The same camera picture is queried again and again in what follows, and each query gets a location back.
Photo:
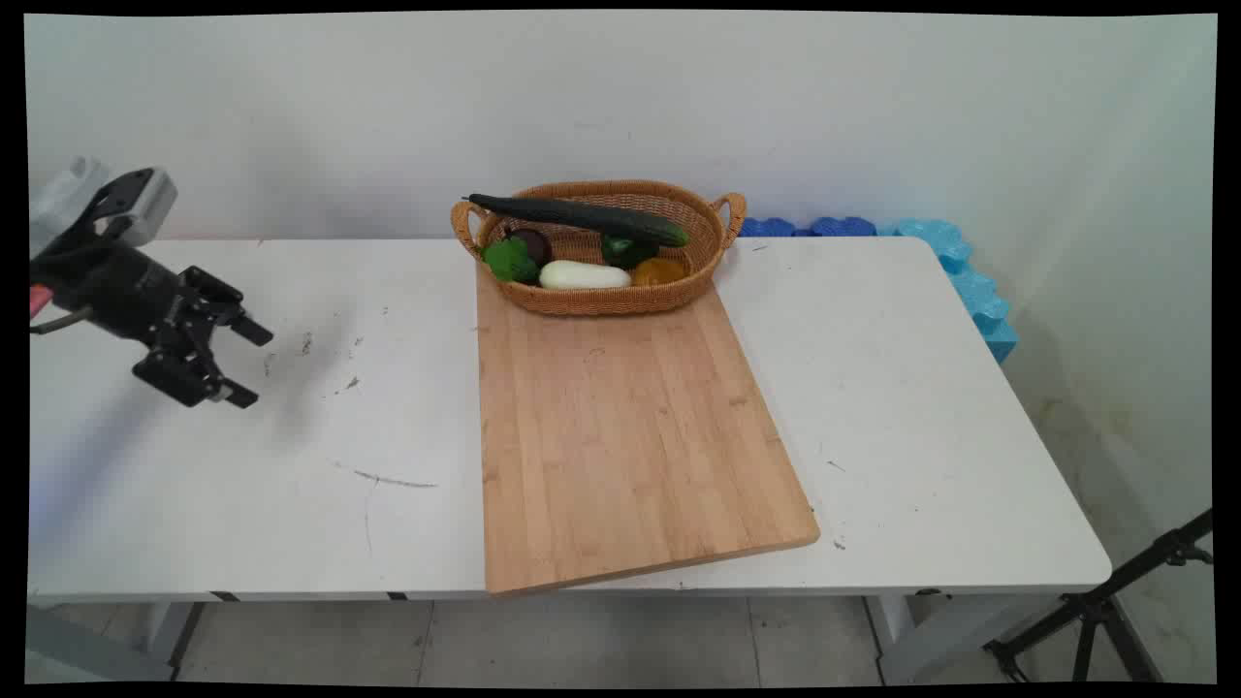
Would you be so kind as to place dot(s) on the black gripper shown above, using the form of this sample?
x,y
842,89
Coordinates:
x,y
111,286

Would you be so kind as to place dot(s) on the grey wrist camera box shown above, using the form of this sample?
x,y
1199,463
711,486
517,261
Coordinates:
x,y
136,204

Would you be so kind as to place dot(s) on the orange bell pepper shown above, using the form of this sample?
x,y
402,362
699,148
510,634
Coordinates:
x,y
659,271

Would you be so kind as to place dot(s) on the white eggplant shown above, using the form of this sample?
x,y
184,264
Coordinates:
x,y
582,275

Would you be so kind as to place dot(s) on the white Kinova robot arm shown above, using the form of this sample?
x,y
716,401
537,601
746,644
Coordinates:
x,y
60,202

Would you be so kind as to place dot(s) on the black tripod stand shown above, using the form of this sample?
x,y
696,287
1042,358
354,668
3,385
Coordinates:
x,y
1096,611

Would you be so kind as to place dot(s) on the green broccoli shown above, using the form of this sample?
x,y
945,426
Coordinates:
x,y
509,262

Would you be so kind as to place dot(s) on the orange red box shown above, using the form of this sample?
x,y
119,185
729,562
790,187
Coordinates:
x,y
39,301

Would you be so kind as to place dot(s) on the woven wicker basket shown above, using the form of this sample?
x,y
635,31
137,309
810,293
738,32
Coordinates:
x,y
601,299

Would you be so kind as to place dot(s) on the white table leg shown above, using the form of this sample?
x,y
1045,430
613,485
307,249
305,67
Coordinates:
x,y
921,635
175,635

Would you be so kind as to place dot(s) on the bamboo cutting board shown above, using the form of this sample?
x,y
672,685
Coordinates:
x,y
620,436

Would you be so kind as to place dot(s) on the cyan foam mat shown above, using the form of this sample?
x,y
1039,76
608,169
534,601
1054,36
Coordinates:
x,y
974,291

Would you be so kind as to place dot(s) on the green bell pepper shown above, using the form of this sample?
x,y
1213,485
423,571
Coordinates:
x,y
625,252

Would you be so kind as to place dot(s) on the dark purple eggplant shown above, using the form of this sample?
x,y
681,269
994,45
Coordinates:
x,y
533,244

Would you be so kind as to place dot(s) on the long dark green cucumber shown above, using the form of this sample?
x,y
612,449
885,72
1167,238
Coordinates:
x,y
582,218

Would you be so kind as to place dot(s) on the dark blue foam mat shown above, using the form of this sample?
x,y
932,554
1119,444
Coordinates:
x,y
843,226
766,227

